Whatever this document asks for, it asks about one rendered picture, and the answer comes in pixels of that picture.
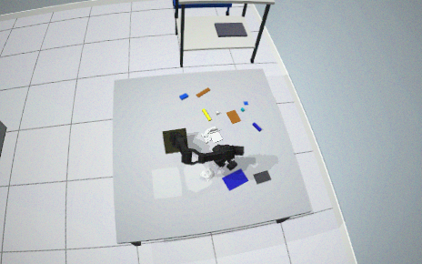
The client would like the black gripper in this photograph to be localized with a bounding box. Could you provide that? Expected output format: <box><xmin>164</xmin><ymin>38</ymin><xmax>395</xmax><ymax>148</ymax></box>
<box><xmin>212</xmin><ymin>145</ymin><xmax>237</xmax><ymax>171</ymax></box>

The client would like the orange flat bar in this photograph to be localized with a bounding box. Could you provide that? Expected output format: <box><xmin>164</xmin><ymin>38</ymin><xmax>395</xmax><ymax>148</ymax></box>
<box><xmin>196</xmin><ymin>88</ymin><xmax>210</xmax><ymax>97</ymax></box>

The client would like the dark grey flat square pad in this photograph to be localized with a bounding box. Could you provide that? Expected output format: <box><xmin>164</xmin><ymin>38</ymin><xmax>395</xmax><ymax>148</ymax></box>
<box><xmin>254</xmin><ymin>171</ymin><xmax>271</xmax><ymax>184</ymax></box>

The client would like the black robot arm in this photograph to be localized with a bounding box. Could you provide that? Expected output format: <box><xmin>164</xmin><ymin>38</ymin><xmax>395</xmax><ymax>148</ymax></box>
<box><xmin>169</xmin><ymin>132</ymin><xmax>245</xmax><ymax>167</ymax></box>

